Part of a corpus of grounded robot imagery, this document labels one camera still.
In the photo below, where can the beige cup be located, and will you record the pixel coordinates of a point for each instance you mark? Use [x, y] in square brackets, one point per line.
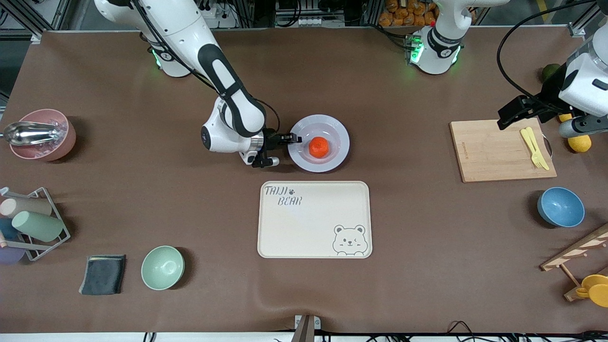
[26, 207]

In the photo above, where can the bag of bread rolls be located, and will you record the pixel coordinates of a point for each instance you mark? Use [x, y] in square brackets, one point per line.
[406, 12]

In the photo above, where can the wooden peg drying rack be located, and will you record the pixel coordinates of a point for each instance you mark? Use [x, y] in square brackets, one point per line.
[577, 249]

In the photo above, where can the white round plate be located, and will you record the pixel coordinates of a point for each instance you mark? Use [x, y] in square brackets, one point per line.
[332, 161]

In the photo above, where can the dark green lime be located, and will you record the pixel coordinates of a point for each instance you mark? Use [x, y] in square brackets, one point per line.
[551, 71]

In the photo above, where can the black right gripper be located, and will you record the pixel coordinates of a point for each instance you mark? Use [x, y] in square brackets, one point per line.
[271, 141]

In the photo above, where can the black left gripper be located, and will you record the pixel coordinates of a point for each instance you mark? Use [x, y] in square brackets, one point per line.
[546, 99]

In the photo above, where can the blue bowl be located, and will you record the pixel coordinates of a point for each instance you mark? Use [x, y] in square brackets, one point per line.
[561, 207]

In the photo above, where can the yellow lemon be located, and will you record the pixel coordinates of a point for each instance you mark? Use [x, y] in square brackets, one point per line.
[565, 118]
[580, 145]

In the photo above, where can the pink bowl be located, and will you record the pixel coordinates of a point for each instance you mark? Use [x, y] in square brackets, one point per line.
[66, 142]

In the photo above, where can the dark grey folded cloth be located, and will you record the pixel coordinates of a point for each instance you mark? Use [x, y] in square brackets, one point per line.
[102, 274]

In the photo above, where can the cream bear print tray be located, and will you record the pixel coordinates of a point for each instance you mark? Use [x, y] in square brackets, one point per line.
[308, 223]

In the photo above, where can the silver metal scoop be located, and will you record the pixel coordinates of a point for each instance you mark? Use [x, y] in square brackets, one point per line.
[31, 134]

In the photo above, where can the bamboo cutting board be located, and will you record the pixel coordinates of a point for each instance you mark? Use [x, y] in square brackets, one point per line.
[494, 152]

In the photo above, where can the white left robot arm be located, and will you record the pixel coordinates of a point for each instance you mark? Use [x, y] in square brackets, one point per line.
[439, 47]

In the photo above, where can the light green bowl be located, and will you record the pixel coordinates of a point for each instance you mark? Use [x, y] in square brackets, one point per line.
[162, 267]

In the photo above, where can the orange mandarin fruit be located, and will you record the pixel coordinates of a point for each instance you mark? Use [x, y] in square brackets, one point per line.
[319, 147]

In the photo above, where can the yellow plastic fork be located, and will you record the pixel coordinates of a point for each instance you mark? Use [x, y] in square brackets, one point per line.
[523, 134]

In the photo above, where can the metal table edge bracket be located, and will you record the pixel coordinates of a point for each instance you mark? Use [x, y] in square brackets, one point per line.
[306, 327]

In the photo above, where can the purple cup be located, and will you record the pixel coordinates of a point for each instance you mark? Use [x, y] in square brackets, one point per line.
[10, 255]

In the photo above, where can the blue cup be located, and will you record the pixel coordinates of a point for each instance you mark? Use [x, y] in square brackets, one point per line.
[7, 229]

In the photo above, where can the mint green cup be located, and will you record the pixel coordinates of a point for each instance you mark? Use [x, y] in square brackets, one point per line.
[38, 226]

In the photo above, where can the white power strip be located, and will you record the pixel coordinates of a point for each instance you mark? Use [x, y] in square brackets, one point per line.
[320, 22]
[221, 16]

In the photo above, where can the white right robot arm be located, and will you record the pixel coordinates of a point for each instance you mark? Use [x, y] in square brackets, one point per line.
[223, 80]

